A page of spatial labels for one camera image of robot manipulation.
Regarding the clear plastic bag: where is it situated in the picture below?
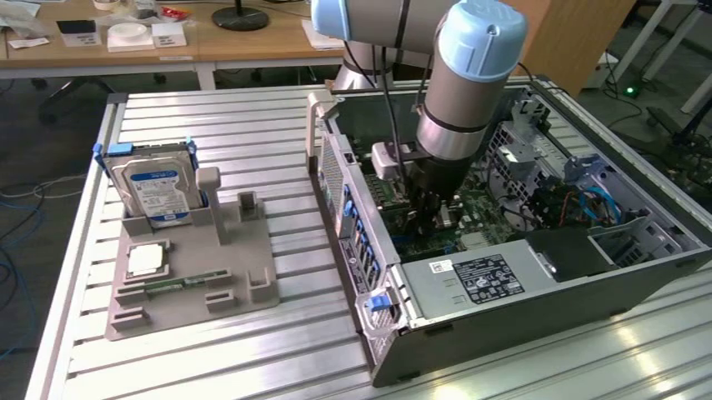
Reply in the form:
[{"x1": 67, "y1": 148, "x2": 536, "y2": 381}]
[{"x1": 0, "y1": 0, "x2": 53, "y2": 38}]

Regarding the grey power supply with label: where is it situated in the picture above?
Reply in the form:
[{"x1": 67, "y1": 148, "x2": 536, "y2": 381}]
[{"x1": 397, "y1": 239, "x2": 562, "y2": 330}]

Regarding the white table frame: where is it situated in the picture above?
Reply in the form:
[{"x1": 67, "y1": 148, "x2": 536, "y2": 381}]
[{"x1": 606, "y1": 0, "x2": 712, "y2": 114}]

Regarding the open grey PC case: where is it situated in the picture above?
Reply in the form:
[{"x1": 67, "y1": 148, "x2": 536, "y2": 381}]
[{"x1": 305, "y1": 74, "x2": 712, "y2": 388}]

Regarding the hard disk with blue carrier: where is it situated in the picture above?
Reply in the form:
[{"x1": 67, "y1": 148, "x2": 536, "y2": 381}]
[{"x1": 91, "y1": 136, "x2": 210, "y2": 229}]

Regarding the black chair base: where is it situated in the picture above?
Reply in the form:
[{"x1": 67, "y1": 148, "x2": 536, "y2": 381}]
[{"x1": 644, "y1": 106, "x2": 712, "y2": 176}]

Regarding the silver CPU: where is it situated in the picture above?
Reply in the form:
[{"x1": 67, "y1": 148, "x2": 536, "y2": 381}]
[{"x1": 126, "y1": 244, "x2": 169, "y2": 278}]

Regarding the black round lamp base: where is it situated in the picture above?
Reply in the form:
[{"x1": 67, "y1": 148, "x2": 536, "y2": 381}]
[{"x1": 210, "y1": 0, "x2": 272, "y2": 32}]

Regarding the white floor box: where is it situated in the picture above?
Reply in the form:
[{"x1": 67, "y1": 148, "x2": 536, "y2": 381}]
[{"x1": 594, "y1": 52, "x2": 623, "y2": 91}]

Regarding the white box holding tape roll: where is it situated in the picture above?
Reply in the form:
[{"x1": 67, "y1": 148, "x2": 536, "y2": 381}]
[{"x1": 106, "y1": 22, "x2": 157, "y2": 53}]

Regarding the green motherboard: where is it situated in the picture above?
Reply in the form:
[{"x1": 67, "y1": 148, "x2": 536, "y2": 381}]
[{"x1": 356, "y1": 145, "x2": 536, "y2": 259}]

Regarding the red wire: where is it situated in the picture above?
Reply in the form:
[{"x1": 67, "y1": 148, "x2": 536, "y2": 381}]
[{"x1": 558, "y1": 189, "x2": 578, "y2": 228}]

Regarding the wooden desk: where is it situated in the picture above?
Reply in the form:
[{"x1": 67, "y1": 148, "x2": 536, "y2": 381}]
[{"x1": 0, "y1": 0, "x2": 503, "y2": 91}]

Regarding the wooden cabinet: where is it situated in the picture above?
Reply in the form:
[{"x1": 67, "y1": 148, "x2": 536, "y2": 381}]
[{"x1": 503, "y1": 0, "x2": 639, "y2": 96}]

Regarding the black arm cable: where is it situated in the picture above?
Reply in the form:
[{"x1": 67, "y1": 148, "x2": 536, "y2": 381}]
[{"x1": 381, "y1": 41, "x2": 411, "y2": 187}]

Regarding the green RAM stick bare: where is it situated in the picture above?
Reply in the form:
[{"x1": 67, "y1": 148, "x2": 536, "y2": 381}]
[{"x1": 125, "y1": 272, "x2": 230, "y2": 295}]

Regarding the small white labelled box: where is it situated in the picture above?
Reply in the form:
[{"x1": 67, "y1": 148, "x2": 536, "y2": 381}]
[{"x1": 150, "y1": 22, "x2": 190, "y2": 49}]

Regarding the CPU socket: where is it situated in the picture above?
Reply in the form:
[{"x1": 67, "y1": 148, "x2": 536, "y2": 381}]
[{"x1": 384, "y1": 178, "x2": 416, "y2": 204}]

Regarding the white paper stack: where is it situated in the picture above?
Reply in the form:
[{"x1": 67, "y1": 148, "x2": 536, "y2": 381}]
[{"x1": 300, "y1": 18, "x2": 348, "y2": 51}]

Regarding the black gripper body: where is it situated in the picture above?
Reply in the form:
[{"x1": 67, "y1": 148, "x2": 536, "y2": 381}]
[{"x1": 409, "y1": 157, "x2": 475, "y2": 199}]

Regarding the red packet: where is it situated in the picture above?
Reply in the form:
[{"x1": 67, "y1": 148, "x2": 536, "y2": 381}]
[{"x1": 158, "y1": 4, "x2": 190, "y2": 22}]

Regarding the grey parts rack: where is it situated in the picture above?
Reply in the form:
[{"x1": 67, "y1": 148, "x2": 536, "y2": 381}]
[{"x1": 103, "y1": 166, "x2": 284, "y2": 343}]

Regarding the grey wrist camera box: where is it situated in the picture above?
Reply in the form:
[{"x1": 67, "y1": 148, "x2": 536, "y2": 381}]
[{"x1": 371, "y1": 142, "x2": 416, "y2": 182}]

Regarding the metal drive cage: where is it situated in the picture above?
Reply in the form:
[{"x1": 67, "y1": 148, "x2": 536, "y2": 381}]
[{"x1": 487, "y1": 119, "x2": 606, "y2": 197}]

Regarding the blue wire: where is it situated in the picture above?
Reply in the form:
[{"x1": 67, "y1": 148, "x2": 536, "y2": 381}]
[{"x1": 576, "y1": 186, "x2": 623, "y2": 228}]

